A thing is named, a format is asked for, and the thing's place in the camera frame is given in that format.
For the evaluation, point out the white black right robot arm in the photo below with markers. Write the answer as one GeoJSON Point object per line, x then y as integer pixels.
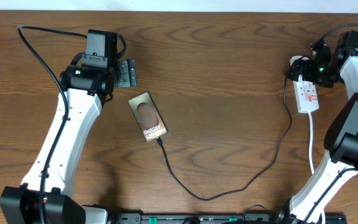
{"type": "Point", "coordinates": [340, 160]}

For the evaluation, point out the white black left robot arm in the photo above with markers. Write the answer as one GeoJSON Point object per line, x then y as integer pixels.
{"type": "Point", "coordinates": [45, 193]}

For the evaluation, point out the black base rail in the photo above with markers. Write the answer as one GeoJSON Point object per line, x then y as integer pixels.
{"type": "Point", "coordinates": [136, 218]}

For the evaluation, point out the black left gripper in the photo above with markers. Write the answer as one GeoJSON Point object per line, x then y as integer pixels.
{"type": "Point", "coordinates": [129, 77]}

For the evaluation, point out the white power strip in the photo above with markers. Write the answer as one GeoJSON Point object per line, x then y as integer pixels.
{"type": "Point", "coordinates": [306, 97]}

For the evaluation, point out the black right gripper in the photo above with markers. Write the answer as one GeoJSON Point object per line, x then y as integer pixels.
{"type": "Point", "coordinates": [307, 74]}

